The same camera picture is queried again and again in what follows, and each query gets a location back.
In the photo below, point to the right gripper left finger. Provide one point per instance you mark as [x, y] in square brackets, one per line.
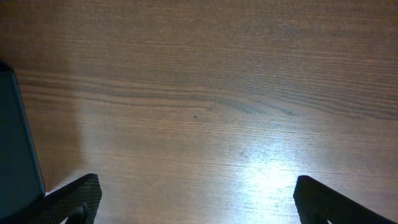
[76, 202]

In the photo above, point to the dark green box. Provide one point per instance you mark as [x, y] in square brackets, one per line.
[21, 180]

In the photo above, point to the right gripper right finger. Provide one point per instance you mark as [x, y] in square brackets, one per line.
[318, 204]

